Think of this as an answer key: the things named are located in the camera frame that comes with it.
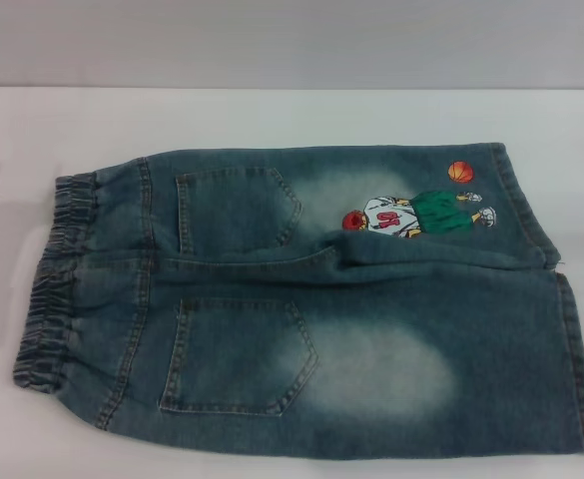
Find blue denim shorts with basketball print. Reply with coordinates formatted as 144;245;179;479
10;142;584;479

